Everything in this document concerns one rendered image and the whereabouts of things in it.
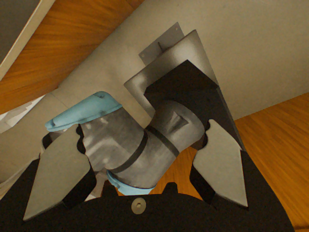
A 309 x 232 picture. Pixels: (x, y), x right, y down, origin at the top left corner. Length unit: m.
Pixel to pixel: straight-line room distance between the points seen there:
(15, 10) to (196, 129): 0.66
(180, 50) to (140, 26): 0.99
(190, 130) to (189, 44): 0.30
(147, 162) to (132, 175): 0.04
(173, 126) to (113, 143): 0.14
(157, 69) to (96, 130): 0.34
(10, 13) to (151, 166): 0.64
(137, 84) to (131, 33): 0.99
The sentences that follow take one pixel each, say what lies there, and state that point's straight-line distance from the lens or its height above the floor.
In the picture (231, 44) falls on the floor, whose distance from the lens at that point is 1.55.
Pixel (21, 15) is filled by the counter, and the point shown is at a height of 0.94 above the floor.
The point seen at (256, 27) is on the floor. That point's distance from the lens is 1.64.
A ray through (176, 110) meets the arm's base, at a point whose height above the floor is 1.16.
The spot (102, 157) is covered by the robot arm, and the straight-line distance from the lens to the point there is 0.23.
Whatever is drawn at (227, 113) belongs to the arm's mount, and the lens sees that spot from 0.23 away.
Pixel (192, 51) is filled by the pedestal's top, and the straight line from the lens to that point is 0.47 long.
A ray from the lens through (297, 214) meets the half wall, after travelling 1.43.
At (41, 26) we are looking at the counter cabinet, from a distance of 0.76.
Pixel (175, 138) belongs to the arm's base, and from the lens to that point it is 0.28.
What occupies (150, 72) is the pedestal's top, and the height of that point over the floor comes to 0.94.
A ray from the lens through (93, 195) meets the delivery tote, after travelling 2.41.
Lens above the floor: 1.40
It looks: 56 degrees down
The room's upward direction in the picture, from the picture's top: 173 degrees counter-clockwise
